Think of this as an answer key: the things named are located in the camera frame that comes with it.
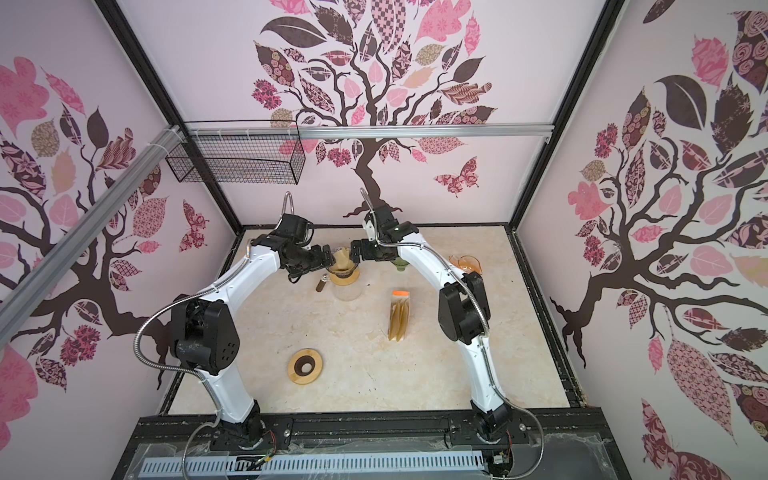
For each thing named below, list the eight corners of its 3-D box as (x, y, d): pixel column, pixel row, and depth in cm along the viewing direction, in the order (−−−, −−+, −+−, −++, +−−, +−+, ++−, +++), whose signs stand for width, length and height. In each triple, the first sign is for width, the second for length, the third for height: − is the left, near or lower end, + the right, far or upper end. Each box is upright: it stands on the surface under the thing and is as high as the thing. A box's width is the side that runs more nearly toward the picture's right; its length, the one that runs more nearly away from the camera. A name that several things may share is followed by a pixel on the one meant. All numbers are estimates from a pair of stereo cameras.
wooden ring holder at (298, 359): (286, 384, 83) (284, 382, 81) (293, 351, 89) (291, 348, 87) (320, 384, 83) (318, 382, 81) (325, 351, 89) (323, 348, 87)
